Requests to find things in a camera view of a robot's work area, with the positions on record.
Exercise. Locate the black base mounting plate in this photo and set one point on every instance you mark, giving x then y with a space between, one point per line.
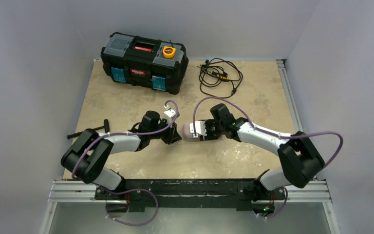
229 193

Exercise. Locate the black plastic toolbox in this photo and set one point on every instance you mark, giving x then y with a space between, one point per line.
141 58

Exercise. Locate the left blue toolbox latch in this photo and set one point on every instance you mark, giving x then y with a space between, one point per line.
118 75

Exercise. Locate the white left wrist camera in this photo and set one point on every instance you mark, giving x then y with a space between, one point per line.
170 114

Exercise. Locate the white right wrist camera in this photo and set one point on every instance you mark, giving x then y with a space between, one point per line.
198 129

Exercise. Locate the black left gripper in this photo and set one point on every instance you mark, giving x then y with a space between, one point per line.
168 135

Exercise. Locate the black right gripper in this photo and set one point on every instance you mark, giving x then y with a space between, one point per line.
213 127

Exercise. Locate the blue toolbox latch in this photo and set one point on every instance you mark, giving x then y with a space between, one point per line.
158 83
118 75

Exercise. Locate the yellow tape measure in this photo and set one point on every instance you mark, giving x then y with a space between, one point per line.
169 52

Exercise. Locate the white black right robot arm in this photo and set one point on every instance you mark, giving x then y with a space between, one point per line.
299 159

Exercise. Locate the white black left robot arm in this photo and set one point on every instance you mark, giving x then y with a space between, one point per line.
87 156

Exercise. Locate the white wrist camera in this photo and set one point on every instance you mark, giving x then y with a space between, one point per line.
170 114
198 129

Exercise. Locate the pink umbrella case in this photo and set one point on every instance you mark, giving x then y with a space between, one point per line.
187 134

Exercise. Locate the right blue toolbox latch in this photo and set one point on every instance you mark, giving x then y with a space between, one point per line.
158 83

